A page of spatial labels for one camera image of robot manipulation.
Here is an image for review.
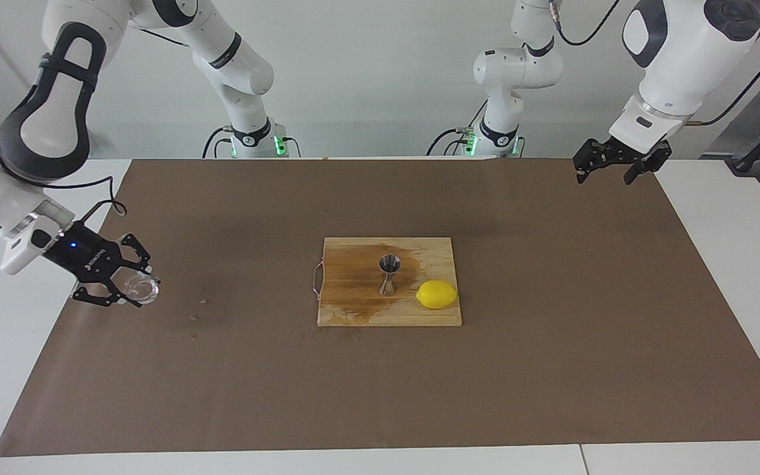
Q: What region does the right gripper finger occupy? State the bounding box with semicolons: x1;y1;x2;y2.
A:
118;233;154;272
72;281;144;309

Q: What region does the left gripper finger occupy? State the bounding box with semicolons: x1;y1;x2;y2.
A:
623;141;674;186
573;138;612;185

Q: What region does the small clear glass cup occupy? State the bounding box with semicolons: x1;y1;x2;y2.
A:
121;272;161;305

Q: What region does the steel double jigger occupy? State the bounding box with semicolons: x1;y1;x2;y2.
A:
379;253;402;296

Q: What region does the yellow lemon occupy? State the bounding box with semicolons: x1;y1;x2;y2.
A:
416;279;459;310

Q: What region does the wooden cutting board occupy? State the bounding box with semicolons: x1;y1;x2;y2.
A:
314;237;463;328

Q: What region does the brown paper table mat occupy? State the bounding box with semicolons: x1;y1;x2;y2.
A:
0;157;760;457

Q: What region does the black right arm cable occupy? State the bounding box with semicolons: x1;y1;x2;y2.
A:
42;175;129;228

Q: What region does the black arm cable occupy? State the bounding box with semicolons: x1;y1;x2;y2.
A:
42;175;129;228
547;0;760;127

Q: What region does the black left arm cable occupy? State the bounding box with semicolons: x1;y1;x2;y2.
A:
547;0;760;127

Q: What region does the black base cable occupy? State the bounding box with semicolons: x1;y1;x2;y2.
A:
426;129;466;156
202;127;232;159

